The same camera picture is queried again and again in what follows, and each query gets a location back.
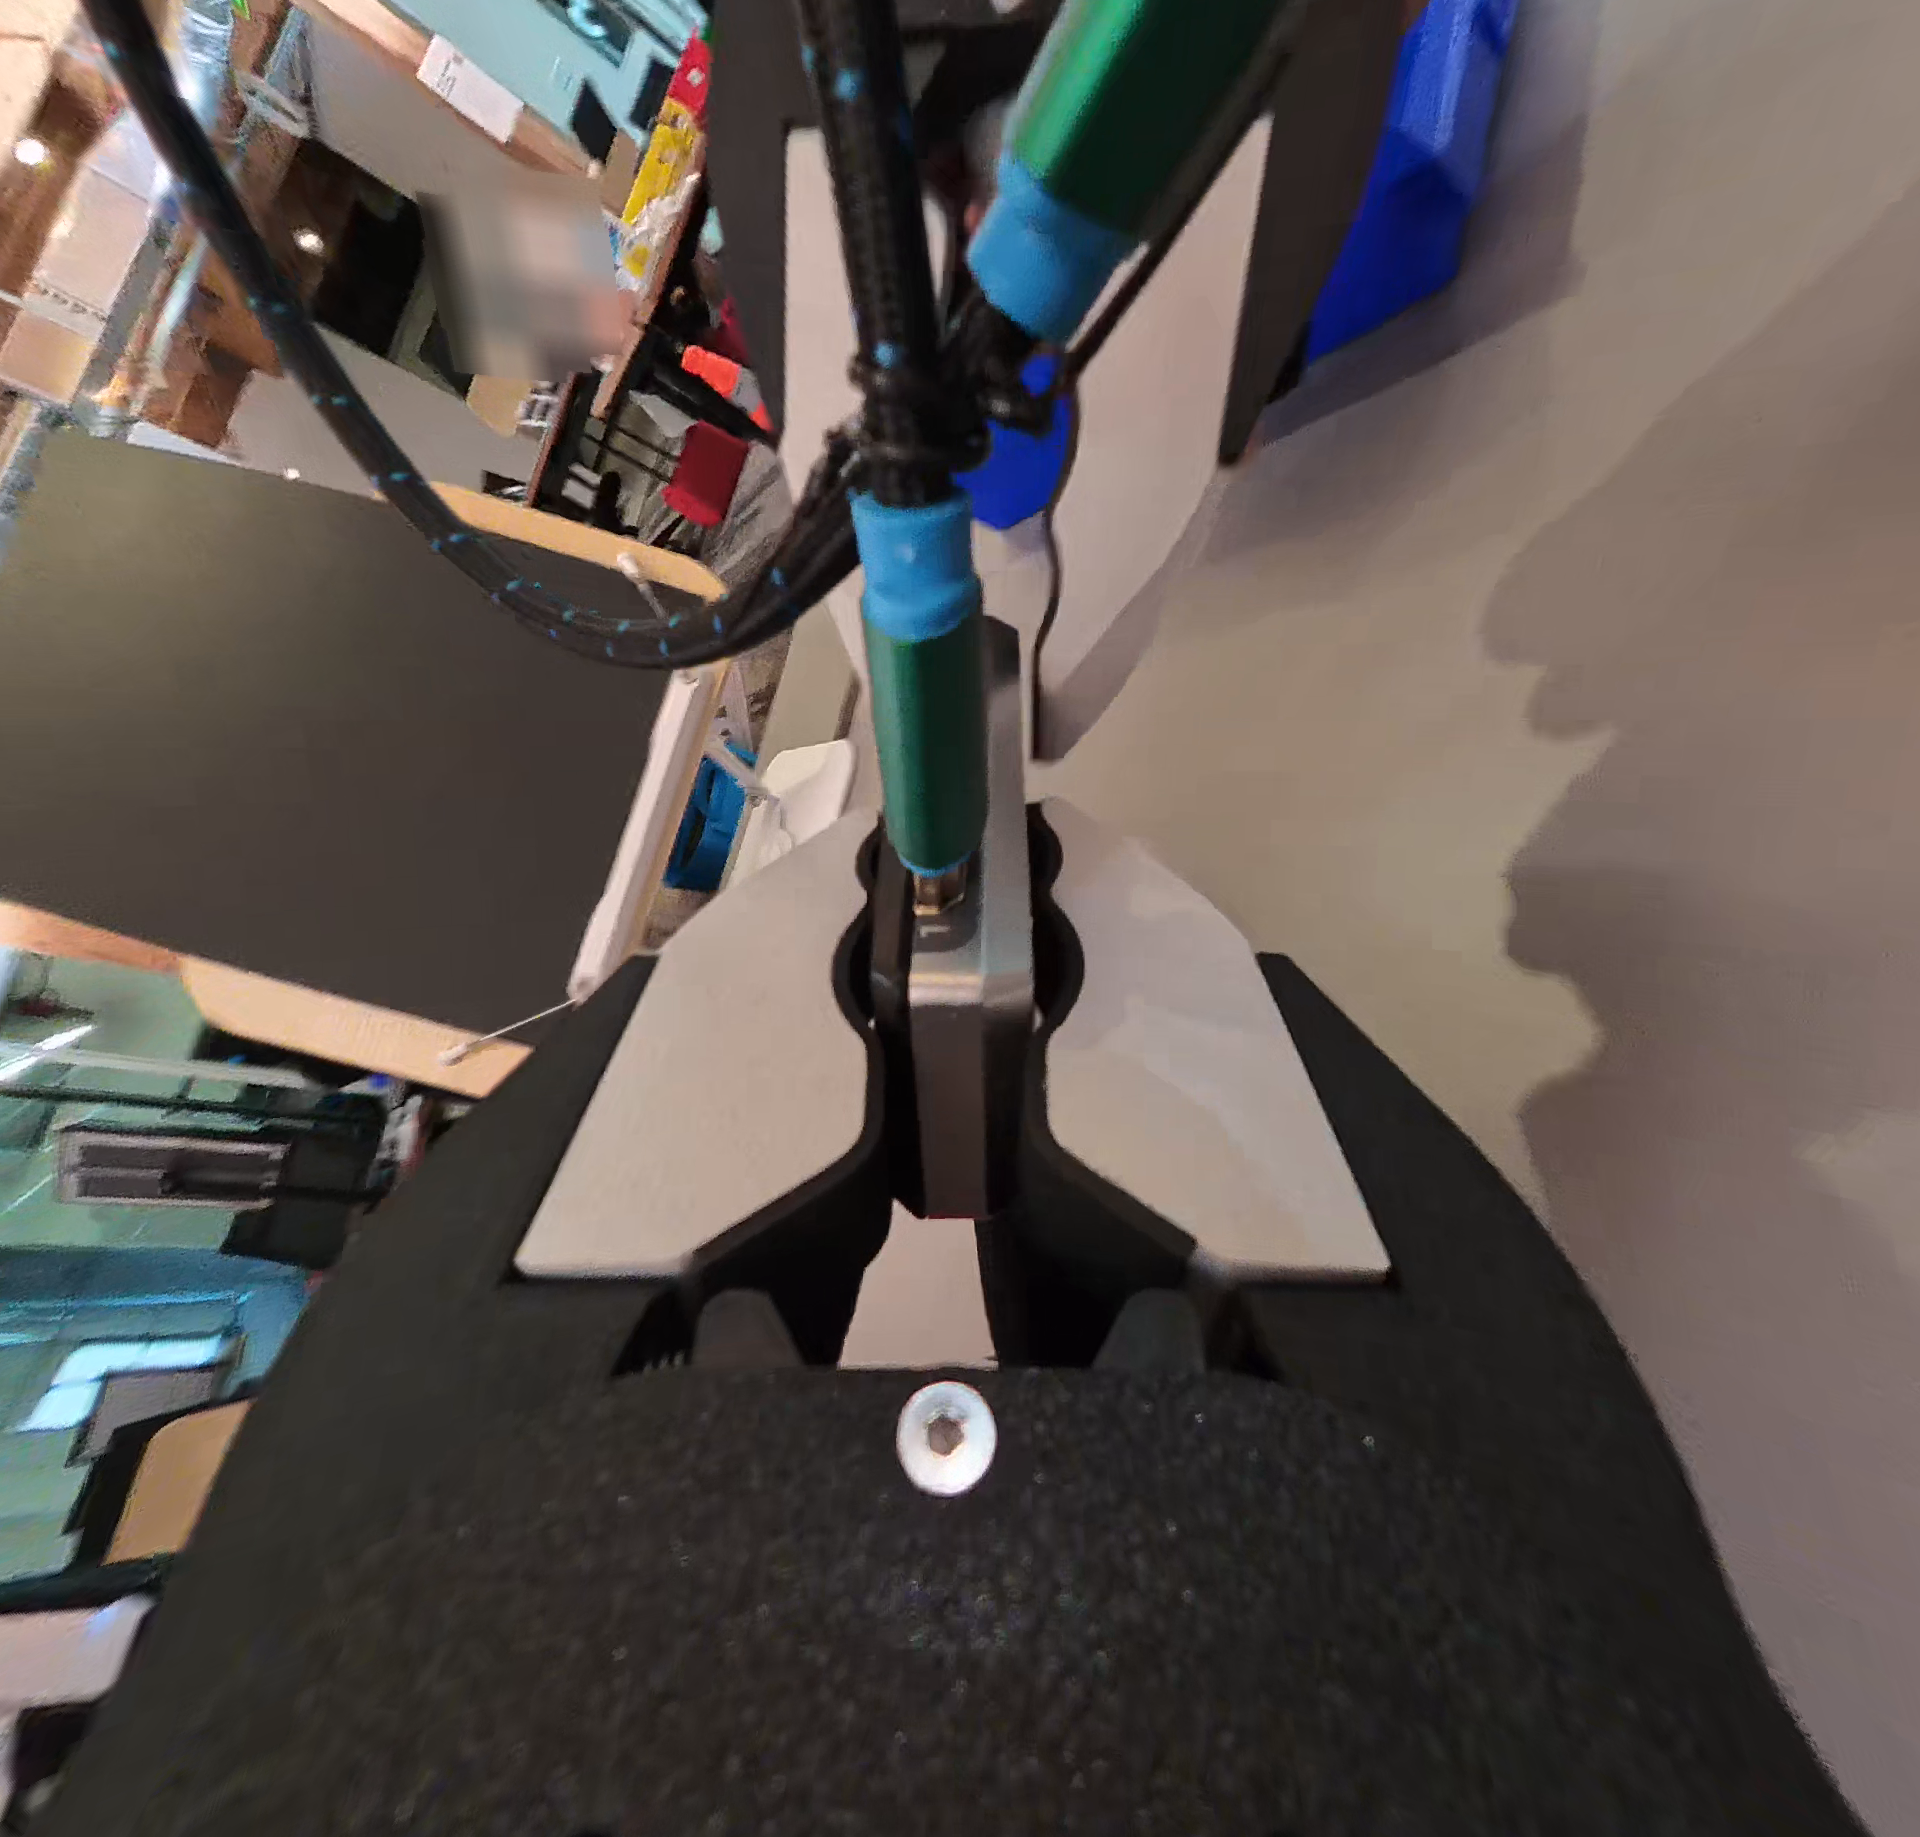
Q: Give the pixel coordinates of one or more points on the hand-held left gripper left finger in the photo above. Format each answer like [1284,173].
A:
[702,1121]

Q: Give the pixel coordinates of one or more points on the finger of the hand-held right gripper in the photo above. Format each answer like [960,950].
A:
[1156,462]
[817,280]

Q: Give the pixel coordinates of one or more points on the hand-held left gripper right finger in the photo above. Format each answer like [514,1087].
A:
[1202,1121]

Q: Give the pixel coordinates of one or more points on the blue plastic bin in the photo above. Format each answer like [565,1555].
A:
[1426,129]

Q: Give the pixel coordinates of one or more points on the yellow plastic bin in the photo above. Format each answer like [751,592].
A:
[662,188]

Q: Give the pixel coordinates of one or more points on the blue floor crate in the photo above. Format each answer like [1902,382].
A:
[708,821]

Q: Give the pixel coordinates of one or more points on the tablet stand with dark board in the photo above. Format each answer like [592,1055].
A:
[273,757]

